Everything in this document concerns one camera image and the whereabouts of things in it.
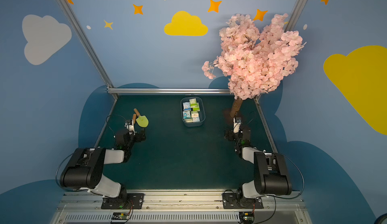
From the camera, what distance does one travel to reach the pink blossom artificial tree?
60cm

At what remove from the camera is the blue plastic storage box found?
41.1 inches

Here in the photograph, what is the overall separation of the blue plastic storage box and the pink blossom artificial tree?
0.33m
